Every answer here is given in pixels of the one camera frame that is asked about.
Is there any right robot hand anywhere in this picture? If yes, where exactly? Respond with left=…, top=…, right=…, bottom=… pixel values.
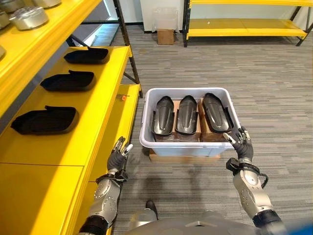
left=223, top=126, right=254, bottom=163

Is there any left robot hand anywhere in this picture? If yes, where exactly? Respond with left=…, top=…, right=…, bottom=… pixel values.
left=107, top=136, right=134, bottom=172

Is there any white plastic box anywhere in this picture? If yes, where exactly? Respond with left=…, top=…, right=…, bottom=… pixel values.
left=139, top=87, right=242, bottom=157

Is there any yellow metal shelf unit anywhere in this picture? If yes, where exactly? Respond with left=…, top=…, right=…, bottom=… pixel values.
left=182, top=0, right=313, bottom=47
left=0, top=0, right=143, bottom=235

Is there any flat cardboard under box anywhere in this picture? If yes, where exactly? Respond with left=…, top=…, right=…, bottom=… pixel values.
left=148, top=148, right=221, bottom=163

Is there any small brown cardboard box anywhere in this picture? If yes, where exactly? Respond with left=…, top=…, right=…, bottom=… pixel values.
left=156, top=29, right=175, bottom=46

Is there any brown cardboard block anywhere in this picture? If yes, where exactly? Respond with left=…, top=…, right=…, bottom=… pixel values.
left=155, top=100, right=202, bottom=143
left=198, top=98, right=230, bottom=142

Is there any black sole-shaped part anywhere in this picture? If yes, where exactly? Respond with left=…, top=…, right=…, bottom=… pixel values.
left=10, top=105, right=80, bottom=136
left=40, top=70, right=96, bottom=93
left=63, top=46, right=110, bottom=65
left=201, top=93, right=234, bottom=134
left=175, top=95, right=198, bottom=136
left=151, top=95, right=176, bottom=136

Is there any silver robot torso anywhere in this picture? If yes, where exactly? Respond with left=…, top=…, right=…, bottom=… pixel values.
left=130, top=208, right=257, bottom=235

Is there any clear plastic bag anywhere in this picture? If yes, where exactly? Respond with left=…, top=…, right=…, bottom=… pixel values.
left=151, top=7, right=179, bottom=33

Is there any round silver metal part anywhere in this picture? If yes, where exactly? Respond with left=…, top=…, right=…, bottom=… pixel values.
left=9, top=6, right=49, bottom=31

